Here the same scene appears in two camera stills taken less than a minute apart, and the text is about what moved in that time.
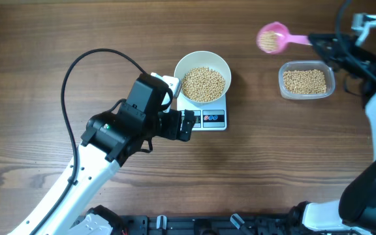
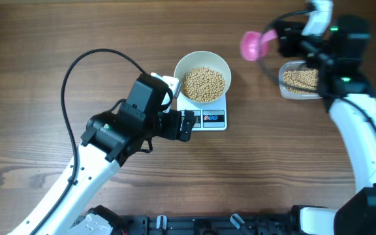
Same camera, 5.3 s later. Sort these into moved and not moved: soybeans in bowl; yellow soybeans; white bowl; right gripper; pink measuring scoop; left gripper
Moved: pink measuring scoop; right gripper
Not moved: yellow soybeans; left gripper; soybeans in bowl; white bowl
